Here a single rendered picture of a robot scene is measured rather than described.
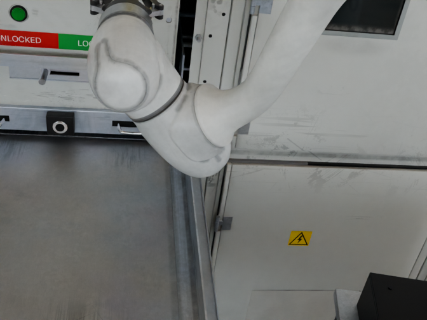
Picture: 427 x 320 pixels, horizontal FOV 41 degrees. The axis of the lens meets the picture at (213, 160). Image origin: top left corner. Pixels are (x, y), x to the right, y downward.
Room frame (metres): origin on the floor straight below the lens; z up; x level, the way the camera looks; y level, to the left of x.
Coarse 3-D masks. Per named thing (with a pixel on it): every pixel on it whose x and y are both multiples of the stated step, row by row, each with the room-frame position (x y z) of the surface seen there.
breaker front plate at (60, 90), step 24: (0, 0) 1.05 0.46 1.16; (24, 0) 1.06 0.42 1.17; (48, 0) 1.07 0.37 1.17; (72, 0) 1.08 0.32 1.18; (168, 0) 1.11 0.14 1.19; (0, 24) 1.05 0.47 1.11; (24, 24) 1.06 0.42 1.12; (48, 24) 1.07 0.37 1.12; (72, 24) 1.08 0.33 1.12; (96, 24) 1.08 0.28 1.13; (168, 24) 1.11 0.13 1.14; (0, 48) 1.05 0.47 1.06; (24, 48) 1.06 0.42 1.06; (48, 48) 1.07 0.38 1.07; (168, 48) 1.11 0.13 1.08; (0, 72) 1.05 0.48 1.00; (24, 72) 1.05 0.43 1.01; (0, 96) 1.05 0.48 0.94; (24, 96) 1.06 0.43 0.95; (48, 96) 1.06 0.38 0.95; (72, 96) 1.07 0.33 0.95
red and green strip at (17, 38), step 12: (0, 36) 1.05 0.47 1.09; (12, 36) 1.05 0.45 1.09; (24, 36) 1.06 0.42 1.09; (36, 36) 1.06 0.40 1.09; (48, 36) 1.07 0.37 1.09; (60, 36) 1.07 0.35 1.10; (72, 36) 1.07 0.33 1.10; (84, 36) 1.08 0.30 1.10; (60, 48) 1.07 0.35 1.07; (72, 48) 1.07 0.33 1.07; (84, 48) 1.08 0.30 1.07
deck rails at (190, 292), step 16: (176, 176) 0.98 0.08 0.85; (176, 192) 0.92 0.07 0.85; (192, 192) 0.85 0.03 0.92; (176, 208) 0.87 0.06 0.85; (192, 208) 0.82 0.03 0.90; (176, 224) 0.82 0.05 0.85; (192, 224) 0.80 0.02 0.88; (176, 240) 0.78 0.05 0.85; (192, 240) 0.77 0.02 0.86; (176, 256) 0.74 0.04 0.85; (192, 256) 0.74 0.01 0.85; (176, 272) 0.70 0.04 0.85; (192, 272) 0.70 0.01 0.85; (192, 288) 0.67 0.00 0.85; (192, 304) 0.63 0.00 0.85
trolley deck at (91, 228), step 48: (0, 144) 1.00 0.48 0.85; (48, 144) 1.03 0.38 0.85; (96, 144) 1.06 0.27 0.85; (144, 144) 1.08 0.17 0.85; (0, 192) 0.84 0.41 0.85; (48, 192) 0.87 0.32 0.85; (96, 192) 0.89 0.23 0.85; (144, 192) 0.91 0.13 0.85; (0, 240) 0.72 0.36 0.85; (48, 240) 0.73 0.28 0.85; (96, 240) 0.75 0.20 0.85; (144, 240) 0.77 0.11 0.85; (0, 288) 0.61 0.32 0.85; (48, 288) 0.62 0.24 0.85; (96, 288) 0.64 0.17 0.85; (144, 288) 0.65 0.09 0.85
